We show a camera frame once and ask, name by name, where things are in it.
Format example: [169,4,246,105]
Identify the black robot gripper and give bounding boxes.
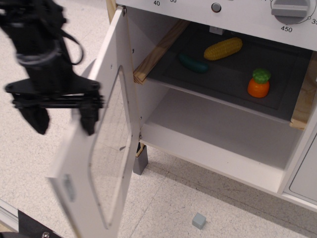
[5,53,104,136]

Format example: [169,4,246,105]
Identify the white toy oven door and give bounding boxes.
[48,6,140,238]

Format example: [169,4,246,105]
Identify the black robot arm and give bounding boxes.
[0,0,103,135]

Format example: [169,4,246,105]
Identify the dark grey oven shelf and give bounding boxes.
[147,23,313,121]

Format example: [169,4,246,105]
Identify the metal door latch plate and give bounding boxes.
[63,174,76,202]

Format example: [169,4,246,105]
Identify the grey plastic foot cap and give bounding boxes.
[133,143,148,175]

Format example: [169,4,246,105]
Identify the teal toy cucumber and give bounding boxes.
[178,54,209,73]

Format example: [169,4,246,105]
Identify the small grey cube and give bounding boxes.
[192,212,207,230]

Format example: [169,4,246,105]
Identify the white toy kitchen cabinet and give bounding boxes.
[116,0,317,211]

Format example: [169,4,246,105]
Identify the yellow toy corn cob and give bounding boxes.
[204,37,243,61]

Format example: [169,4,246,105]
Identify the grey round push button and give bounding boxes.
[211,2,221,13]

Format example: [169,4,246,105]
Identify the orange toy carrot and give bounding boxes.
[247,68,271,98]

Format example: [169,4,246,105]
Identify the grey temperature knob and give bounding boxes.
[271,0,311,25]

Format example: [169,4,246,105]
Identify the white lower right door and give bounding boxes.
[285,136,317,204]

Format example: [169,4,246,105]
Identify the black cable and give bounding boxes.
[60,29,84,66]

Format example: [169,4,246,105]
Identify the wooden shelf rail left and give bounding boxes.
[133,20,190,85]

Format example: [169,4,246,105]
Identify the wooden shelf rail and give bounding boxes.
[133,20,190,85]
[289,69,317,131]

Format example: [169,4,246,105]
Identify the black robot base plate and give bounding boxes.
[18,210,61,238]

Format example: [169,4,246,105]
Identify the light wooden corner post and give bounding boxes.
[106,0,117,23]

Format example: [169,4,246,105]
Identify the wooden shelf rail right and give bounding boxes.
[289,69,317,131]

